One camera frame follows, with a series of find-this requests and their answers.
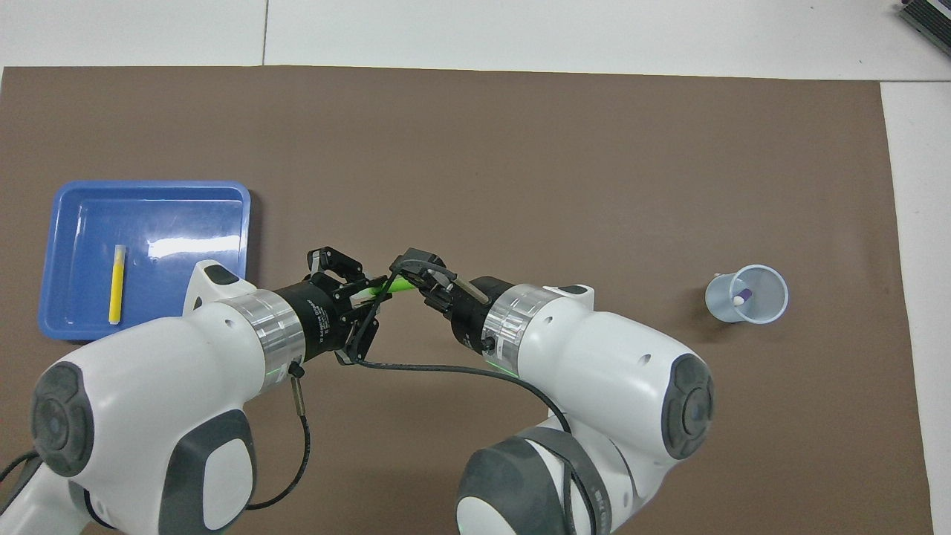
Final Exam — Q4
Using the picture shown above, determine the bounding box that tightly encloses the translucent plastic cup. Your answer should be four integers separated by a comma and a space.
704, 264, 790, 325

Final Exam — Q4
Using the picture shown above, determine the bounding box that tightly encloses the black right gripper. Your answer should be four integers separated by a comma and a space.
392, 249, 513, 350

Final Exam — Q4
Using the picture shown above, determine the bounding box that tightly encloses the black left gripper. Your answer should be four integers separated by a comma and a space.
273, 247, 381, 363

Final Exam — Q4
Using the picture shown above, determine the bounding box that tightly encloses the brown table mat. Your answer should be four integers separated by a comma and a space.
0, 65, 938, 535

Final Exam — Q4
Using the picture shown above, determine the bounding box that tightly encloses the grey ribbed device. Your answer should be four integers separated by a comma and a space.
895, 0, 951, 47

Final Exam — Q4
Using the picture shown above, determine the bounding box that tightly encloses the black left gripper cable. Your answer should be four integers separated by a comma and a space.
0, 360, 314, 513

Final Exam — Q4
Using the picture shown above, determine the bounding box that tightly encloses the blue plastic tray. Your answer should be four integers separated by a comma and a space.
39, 180, 252, 343

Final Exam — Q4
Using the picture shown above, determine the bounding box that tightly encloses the yellow highlighter pen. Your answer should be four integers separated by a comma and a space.
108, 244, 127, 325

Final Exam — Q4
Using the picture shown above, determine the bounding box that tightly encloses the green highlighter pen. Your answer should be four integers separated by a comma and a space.
355, 275, 418, 302

